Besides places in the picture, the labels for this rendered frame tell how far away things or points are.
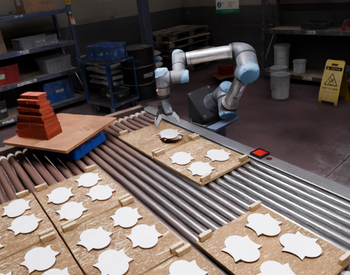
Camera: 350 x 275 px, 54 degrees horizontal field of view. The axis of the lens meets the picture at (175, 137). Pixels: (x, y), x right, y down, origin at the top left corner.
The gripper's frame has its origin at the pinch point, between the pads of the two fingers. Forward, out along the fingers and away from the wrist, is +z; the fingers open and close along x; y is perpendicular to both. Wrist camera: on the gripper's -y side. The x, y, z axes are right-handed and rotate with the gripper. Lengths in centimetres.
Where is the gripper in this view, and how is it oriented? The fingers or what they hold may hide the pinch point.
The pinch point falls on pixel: (168, 126)
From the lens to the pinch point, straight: 211.7
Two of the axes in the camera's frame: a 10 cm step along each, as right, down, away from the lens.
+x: -9.6, 2.0, -2.2
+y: -2.8, -3.7, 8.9
